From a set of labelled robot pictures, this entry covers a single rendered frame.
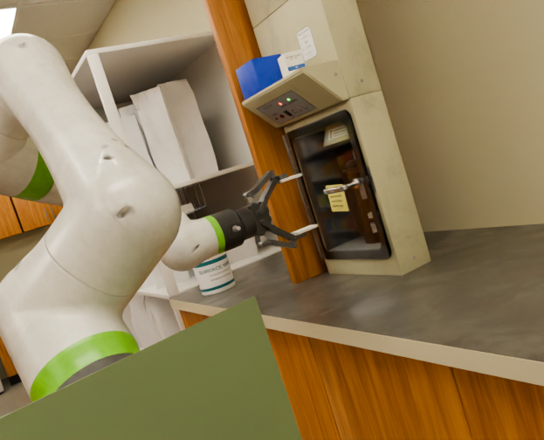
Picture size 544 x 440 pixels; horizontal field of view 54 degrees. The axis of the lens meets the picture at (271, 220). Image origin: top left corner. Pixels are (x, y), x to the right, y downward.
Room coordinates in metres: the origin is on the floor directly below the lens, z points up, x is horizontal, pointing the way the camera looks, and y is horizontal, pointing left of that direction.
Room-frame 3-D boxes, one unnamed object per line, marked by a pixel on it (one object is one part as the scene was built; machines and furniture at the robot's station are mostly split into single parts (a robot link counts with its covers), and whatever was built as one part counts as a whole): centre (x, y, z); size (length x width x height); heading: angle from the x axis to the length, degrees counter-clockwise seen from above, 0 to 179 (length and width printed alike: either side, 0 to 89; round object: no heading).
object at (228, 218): (1.25, 0.11, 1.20); 0.12 x 0.06 x 0.09; 30
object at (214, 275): (1.93, 0.26, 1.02); 0.13 x 0.13 x 0.15
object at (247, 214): (1.29, 0.04, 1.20); 0.09 x 0.07 x 0.08; 120
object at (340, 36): (1.55, -0.31, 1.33); 0.32 x 0.25 x 0.77; 30
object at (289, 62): (1.41, -0.17, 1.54); 0.05 x 0.05 x 0.06; 15
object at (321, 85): (1.46, -0.15, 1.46); 0.32 x 0.11 x 0.10; 30
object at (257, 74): (1.54, -0.10, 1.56); 0.10 x 0.10 x 0.09; 30
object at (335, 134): (1.48, -0.19, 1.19); 0.30 x 0.01 x 0.40; 29
